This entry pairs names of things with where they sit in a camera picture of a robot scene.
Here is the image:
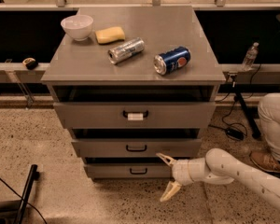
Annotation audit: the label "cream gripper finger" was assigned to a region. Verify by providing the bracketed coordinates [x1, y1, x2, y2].
[157, 153, 176, 167]
[160, 181, 182, 202]

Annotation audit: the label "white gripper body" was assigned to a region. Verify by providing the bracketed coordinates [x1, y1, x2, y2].
[172, 158, 233, 186]

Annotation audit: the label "grey bottom drawer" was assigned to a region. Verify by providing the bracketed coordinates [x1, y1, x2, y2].
[84, 163, 171, 179]

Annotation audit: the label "grey drawer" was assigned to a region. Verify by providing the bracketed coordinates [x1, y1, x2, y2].
[54, 102, 215, 129]
[72, 138, 202, 158]
[84, 163, 171, 179]

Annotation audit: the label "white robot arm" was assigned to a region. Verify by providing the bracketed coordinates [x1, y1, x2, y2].
[157, 148, 280, 211]

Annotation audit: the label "grey middle drawer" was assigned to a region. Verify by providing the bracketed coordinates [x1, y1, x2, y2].
[72, 138, 202, 158]

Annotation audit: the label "grey top drawer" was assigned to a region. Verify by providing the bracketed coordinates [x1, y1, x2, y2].
[54, 102, 215, 129]

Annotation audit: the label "grey drawer cabinet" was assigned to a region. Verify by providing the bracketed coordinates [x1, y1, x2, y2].
[42, 7, 225, 165]

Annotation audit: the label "black stand leg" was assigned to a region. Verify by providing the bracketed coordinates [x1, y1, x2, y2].
[232, 83, 261, 139]

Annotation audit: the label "brown shoe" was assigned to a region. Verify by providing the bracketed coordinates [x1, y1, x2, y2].
[250, 149, 280, 174]

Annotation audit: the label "blue pepsi can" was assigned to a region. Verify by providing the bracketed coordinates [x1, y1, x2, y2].
[154, 47, 191, 76]

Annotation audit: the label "person leg beige trousers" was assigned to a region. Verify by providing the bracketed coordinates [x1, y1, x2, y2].
[258, 93, 280, 161]

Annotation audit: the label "silver can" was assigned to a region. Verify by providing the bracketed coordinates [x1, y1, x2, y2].
[108, 37, 145, 64]

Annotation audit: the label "clear plastic water bottle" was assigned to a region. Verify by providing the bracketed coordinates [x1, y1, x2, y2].
[242, 42, 259, 71]

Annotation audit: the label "black pole bottom left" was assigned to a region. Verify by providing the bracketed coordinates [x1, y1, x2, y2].
[13, 164, 38, 224]

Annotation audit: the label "yellow sponge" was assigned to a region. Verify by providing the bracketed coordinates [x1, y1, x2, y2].
[95, 26, 125, 44]

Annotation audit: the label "white bowl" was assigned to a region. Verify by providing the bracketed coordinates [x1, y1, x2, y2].
[61, 15, 93, 41]

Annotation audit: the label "black yellow tape measure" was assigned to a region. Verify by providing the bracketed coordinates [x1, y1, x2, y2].
[22, 58, 38, 70]

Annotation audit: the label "black power adapter with cable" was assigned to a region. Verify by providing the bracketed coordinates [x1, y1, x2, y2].
[208, 63, 263, 142]

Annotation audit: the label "black cable on floor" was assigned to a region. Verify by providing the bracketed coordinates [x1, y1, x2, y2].
[0, 169, 49, 224]

